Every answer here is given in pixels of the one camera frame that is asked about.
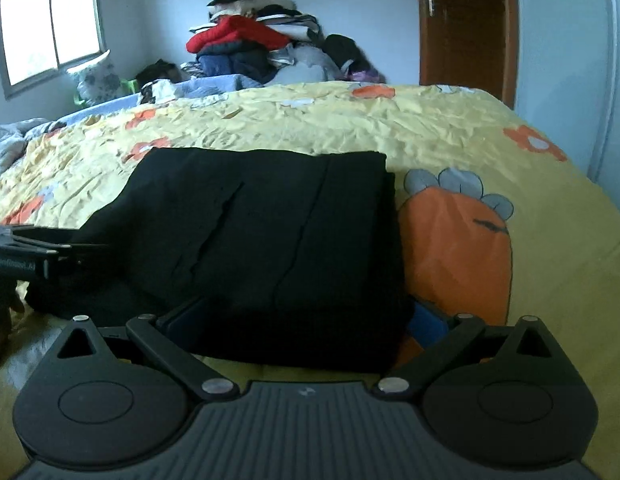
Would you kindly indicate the brown wooden door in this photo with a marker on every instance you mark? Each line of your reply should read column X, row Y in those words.
column 470, row 43

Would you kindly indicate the black pants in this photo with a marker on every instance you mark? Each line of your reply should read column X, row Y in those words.
column 265, row 257

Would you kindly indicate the floral pillow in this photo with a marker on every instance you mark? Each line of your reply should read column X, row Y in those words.
column 97, row 80

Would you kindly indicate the yellow floral bed sheet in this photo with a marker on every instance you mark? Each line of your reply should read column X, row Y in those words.
column 565, row 231

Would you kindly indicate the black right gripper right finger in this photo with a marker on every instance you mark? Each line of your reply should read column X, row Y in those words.
column 505, row 397

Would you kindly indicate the pile of assorted clothes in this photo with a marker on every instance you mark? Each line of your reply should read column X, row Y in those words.
column 272, row 42

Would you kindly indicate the bright window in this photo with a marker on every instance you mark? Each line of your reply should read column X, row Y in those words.
column 43, row 39

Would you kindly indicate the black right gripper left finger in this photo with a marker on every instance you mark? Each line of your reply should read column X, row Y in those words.
column 112, row 395

